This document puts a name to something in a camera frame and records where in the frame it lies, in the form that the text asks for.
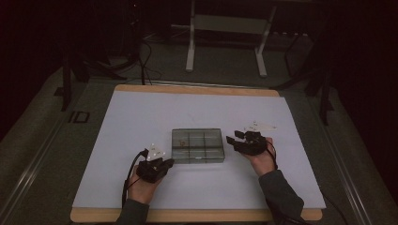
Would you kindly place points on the person's left hand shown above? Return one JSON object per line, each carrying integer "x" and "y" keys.
{"x": 142, "y": 189}

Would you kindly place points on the clear plastic compartment box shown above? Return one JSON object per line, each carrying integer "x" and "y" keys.
{"x": 197, "y": 145}

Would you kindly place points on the black tripod stand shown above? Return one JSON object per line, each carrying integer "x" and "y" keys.
{"x": 67, "y": 81}
{"x": 324, "y": 97}

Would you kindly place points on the person's right hand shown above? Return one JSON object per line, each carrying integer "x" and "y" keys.
{"x": 264, "y": 162}

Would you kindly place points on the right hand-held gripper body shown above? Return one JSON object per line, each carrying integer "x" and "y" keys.
{"x": 255, "y": 143}

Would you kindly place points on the white metal stand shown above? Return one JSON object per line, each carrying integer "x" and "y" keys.
{"x": 230, "y": 24}

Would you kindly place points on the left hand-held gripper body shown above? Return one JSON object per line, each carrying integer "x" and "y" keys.
{"x": 150, "y": 171}

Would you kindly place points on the white table mat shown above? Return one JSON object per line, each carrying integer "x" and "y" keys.
{"x": 200, "y": 103}

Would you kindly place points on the metal floor rail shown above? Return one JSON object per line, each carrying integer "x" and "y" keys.
{"x": 29, "y": 168}
{"x": 347, "y": 175}

